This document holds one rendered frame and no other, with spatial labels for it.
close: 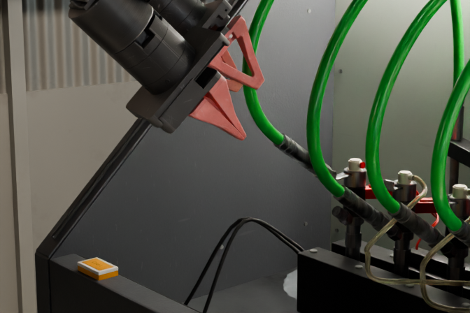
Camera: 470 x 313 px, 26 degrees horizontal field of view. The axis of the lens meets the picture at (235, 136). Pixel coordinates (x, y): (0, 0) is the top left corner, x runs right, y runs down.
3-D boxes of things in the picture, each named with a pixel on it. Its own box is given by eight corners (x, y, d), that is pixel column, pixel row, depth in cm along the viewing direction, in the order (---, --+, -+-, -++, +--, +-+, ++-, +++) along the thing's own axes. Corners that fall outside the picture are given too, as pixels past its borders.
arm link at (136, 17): (51, 9, 89) (73, 12, 84) (100, -50, 91) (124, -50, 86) (106, 59, 93) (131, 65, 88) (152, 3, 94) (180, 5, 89)
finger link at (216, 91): (274, 125, 95) (208, 59, 90) (226, 184, 94) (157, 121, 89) (241, 112, 101) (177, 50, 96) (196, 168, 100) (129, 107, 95)
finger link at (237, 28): (257, 66, 117) (201, 9, 114) (288, 60, 110) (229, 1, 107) (223, 110, 115) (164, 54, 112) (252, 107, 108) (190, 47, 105)
